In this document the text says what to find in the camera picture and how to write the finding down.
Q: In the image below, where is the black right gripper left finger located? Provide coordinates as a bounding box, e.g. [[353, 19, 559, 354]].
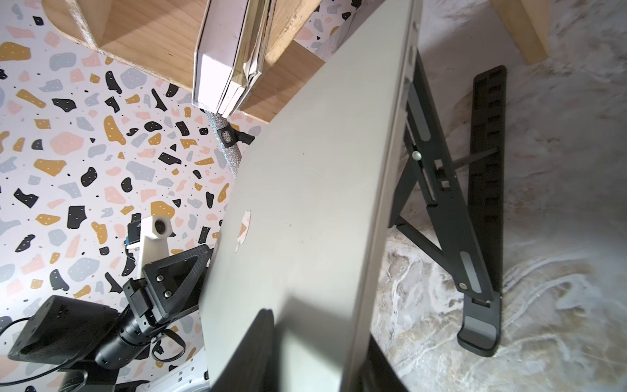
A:
[[211, 309, 276, 391]]

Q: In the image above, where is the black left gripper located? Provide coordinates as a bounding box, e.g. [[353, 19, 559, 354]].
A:
[[95, 244, 212, 370]]

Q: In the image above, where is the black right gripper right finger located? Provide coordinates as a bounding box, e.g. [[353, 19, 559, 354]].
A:
[[359, 335, 408, 392]]

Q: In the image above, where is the silver laptop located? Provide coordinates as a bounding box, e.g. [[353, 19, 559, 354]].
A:
[[199, 1, 422, 391]]

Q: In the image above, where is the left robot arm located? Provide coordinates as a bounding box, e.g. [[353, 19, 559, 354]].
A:
[[8, 244, 213, 391]]

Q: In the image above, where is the black laptop stand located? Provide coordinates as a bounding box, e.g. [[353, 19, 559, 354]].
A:
[[390, 61, 507, 357]]

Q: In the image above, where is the glitter microphone on stand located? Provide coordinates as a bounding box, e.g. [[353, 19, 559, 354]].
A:
[[206, 112, 255, 177]]

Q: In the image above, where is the white book on shelf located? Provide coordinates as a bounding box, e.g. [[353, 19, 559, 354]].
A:
[[192, 0, 275, 117]]

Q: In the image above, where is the wooden shelf unit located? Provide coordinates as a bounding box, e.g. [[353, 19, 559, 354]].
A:
[[42, 0, 552, 123]]

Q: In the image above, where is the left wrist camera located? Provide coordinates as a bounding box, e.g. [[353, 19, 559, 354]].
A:
[[124, 216, 173, 279]]

